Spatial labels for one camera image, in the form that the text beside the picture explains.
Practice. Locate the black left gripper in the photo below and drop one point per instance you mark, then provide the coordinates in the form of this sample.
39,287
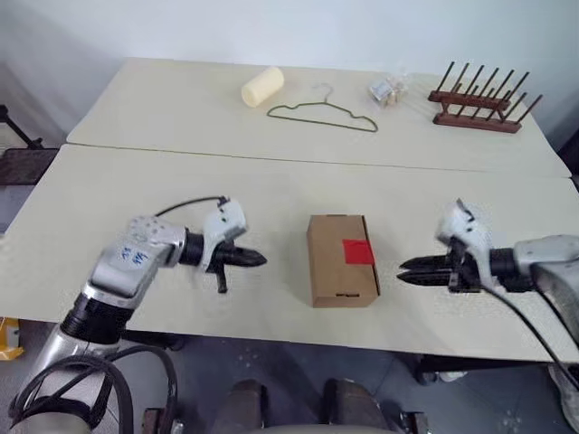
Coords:
221,260

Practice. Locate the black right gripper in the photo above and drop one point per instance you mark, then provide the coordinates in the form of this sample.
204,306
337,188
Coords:
462,271

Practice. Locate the brown cardboard box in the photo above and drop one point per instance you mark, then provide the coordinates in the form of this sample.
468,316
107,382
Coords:
337,276

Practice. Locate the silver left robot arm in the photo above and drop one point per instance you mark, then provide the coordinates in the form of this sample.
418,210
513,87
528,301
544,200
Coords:
131,267

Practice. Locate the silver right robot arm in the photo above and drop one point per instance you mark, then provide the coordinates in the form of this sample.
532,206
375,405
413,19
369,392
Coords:
549,262

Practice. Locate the red tape patch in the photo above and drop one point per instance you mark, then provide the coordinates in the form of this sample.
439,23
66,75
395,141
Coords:
357,251

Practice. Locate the brown wooden peg rack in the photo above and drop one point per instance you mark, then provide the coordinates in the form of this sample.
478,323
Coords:
470,123

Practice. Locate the cream foam roll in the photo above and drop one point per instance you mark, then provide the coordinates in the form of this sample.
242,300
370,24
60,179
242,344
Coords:
262,87

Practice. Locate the clear packet of small pegs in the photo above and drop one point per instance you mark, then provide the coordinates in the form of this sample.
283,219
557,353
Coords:
384,92

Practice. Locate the dark textured panel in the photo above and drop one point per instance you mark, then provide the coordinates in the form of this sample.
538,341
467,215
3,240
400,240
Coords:
25,166

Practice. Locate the yellow object on floor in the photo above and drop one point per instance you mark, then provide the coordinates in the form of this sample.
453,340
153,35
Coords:
9,341

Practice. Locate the black stand leg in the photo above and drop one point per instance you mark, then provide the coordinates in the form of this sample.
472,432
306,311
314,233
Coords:
18,129

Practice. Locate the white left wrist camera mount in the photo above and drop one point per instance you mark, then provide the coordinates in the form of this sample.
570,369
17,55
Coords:
226,221

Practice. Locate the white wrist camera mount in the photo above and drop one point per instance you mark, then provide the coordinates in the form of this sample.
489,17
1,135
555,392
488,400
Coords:
466,226
226,221

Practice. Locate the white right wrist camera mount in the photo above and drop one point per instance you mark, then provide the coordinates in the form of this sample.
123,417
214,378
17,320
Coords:
466,226

